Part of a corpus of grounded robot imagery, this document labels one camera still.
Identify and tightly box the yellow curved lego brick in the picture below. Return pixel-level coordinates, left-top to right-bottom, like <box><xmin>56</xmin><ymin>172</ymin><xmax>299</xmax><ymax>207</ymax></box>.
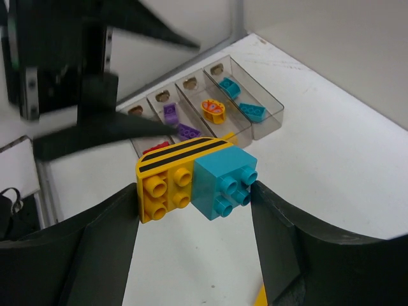
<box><xmin>201</xmin><ymin>99</ymin><xmax>226</xmax><ymax>124</ymax></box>

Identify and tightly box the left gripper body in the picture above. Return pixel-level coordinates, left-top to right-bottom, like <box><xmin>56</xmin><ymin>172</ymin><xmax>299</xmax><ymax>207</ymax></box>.
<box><xmin>1</xmin><ymin>1</ymin><xmax>119</xmax><ymax>121</ymax></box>

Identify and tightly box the yellow striped lego brick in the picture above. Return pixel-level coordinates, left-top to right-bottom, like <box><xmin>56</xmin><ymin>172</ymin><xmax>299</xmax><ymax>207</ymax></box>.
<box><xmin>135</xmin><ymin>136</ymin><xmax>233</xmax><ymax>224</ymax></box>

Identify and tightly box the yellow tall lego brick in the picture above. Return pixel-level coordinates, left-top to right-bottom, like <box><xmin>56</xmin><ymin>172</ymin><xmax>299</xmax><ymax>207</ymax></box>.
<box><xmin>252</xmin><ymin>284</ymin><xmax>268</xmax><ymax>306</ymax></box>

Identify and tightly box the small yellow lego brick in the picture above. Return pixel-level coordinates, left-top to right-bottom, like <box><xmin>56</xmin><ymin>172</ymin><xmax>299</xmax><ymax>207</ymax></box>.
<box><xmin>221</xmin><ymin>132</ymin><xmax>239</xmax><ymax>146</ymax></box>

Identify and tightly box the teal wedge lego brick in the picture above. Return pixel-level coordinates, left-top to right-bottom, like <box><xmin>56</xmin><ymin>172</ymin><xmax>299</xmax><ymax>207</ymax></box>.
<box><xmin>239</xmin><ymin>103</ymin><xmax>267</xmax><ymax>123</ymax></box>

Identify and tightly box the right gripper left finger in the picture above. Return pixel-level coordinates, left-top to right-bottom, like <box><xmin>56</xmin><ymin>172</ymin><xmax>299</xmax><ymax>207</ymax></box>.
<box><xmin>1</xmin><ymin>183</ymin><xmax>139</xmax><ymax>305</ymax></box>

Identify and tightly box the teal square lego brick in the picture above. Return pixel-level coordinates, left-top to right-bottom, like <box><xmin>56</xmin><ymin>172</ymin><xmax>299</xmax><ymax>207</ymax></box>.
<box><xmin>191</xmin><ymin>146</ymin><xmax>258</xmax><ymax>221</ymax></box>

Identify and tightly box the red curved lego brick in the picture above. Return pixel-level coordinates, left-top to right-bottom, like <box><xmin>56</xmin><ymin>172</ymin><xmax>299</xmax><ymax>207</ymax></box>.
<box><xmin>143</xmin><ymin>142</ymin><xmax>170</xmax><ymax>155</ymax></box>

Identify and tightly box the purple slope lego brick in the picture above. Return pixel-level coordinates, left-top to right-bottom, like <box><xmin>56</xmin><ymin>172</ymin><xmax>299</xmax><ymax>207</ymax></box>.
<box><xmin>163</xmin><ymin>103</ymin><xmax>179</xmax><ymax>126</ymax></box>

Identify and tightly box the clear bin nearest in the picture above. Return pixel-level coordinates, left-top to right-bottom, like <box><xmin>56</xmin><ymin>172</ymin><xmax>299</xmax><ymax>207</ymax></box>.
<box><xmin>119</xmin><ymin>98</ymin><xmax>174</xmax><ymax>157</ymax></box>

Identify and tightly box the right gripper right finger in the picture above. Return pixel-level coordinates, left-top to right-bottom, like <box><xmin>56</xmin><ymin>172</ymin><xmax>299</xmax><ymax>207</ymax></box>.
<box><xmin>251</xmin><ymin>182</ymin><xmax>407</xmax><ymax>305</ymax></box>

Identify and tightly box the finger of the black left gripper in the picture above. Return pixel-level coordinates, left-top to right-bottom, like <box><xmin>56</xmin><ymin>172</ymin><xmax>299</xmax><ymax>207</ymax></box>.
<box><xmin>33</xmin><ymin>112</ymin><xmax>178</xmax><ymax>161</ymax></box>
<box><xmin>105</xmin><ymin>0</ymin><xmax>200</xmax><ymax>50</ymax></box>

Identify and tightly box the clear bin farthest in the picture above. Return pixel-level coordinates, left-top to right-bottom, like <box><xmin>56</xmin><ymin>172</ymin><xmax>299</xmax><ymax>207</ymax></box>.
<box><xmin>204</xmin><ymin>55</ymin><xmax>284</xmax><ymax>140</ymax></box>

